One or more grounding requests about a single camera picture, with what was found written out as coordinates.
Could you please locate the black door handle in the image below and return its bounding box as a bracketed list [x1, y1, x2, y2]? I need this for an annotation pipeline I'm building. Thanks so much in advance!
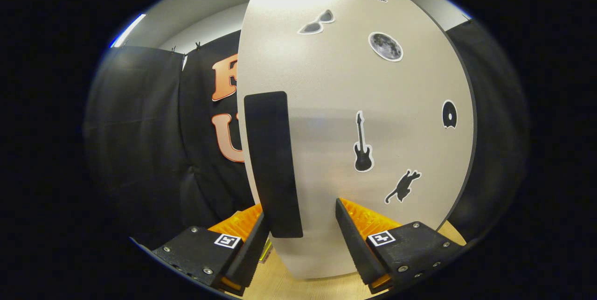
[244, 91, 304, 238]

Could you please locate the beige shoe cabinet door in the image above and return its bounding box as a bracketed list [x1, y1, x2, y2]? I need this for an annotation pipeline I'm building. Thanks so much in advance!
[236, 0, 477, 279]

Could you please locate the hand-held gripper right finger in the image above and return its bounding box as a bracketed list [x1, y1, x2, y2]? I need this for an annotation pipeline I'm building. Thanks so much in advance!
[335, 197, 467, 295]

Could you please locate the narrow ceiling light strip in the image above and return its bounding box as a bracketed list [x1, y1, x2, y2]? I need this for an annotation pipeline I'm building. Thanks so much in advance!
[110, 14, 147, 49]

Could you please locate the black backdrop cloth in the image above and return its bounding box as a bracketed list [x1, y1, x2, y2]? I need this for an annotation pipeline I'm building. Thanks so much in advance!
[84, 19, 530, 249]

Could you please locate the dark grey shoe cabinet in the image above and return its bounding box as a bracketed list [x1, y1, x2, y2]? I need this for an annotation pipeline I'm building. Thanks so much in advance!
[410, 0, 478, 230]

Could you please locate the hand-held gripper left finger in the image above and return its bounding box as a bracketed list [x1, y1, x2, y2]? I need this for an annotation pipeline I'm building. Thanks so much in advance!
[152, 203, 270, 297]

